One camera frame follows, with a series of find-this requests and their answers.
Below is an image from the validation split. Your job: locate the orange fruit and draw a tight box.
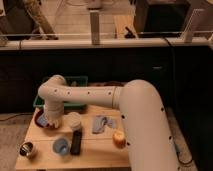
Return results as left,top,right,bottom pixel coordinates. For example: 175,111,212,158
112,130,126,148

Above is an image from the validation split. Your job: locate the dark red bowl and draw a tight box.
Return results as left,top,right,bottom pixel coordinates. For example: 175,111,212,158
35,108,63,131

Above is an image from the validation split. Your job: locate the metal cup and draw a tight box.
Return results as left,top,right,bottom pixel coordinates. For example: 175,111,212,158
19,142,37,158

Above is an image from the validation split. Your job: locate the wooden table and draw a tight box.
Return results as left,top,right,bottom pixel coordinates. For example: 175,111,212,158
15,106,131,171

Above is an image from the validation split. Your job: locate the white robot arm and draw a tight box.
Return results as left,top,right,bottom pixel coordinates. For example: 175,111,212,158
38,75,180,171

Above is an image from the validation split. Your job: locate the white plastic cup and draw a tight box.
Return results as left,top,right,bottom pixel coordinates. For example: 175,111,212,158
68,112,82,131

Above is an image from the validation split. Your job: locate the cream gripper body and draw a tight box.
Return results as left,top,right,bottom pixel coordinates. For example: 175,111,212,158
45,114,62,128

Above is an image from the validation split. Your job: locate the blue crumpled cloth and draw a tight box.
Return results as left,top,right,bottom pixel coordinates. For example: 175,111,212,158
92,115,117,134

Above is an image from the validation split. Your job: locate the green plastic tray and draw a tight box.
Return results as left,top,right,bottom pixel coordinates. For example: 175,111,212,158
33,76,88,110

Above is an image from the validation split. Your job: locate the black remote control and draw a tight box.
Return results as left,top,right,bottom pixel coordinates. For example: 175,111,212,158
70,131,82,155

